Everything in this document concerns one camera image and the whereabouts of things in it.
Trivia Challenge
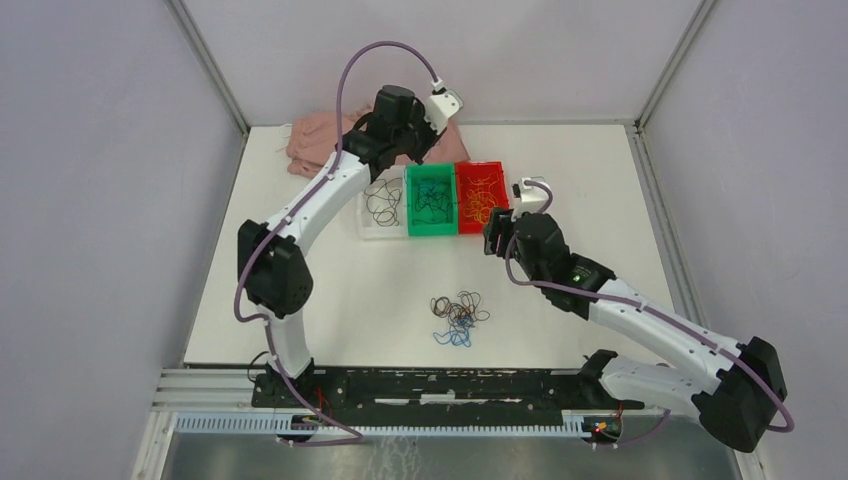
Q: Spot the yellow thin wire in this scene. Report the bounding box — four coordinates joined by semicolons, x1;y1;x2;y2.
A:
460;172;507;228

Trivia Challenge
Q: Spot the pink crumpled cloth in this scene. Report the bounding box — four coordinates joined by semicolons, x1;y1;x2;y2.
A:
285;111;471;178

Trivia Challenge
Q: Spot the black thin wire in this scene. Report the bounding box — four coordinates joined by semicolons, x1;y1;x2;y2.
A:
362;177;405;228

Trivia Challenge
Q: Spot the red plastic bin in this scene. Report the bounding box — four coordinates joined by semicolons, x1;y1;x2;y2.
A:
454;161;509;235

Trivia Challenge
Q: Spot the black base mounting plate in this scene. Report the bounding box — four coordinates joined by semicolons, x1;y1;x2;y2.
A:
251;366;645;428

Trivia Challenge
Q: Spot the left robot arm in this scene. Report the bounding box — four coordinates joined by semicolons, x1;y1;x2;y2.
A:
234;85;462;407

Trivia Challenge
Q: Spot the white plastic bin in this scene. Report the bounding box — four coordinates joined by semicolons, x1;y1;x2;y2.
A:
356;166;408;240

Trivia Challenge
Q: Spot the green plastic bin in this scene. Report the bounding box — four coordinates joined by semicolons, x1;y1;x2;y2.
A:
406;164;458;237

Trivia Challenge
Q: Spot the white slotted cable duct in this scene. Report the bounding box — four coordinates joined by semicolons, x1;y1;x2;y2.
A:
173;412;594;440

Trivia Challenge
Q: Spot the dark blue thin wire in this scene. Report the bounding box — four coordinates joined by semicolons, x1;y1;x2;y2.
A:
411;174;456;228

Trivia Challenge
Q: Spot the coloured wire bundle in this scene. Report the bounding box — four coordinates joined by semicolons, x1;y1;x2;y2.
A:
429;290;493;350

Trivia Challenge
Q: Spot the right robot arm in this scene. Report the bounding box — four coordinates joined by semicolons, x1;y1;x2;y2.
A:
483;208;794;453

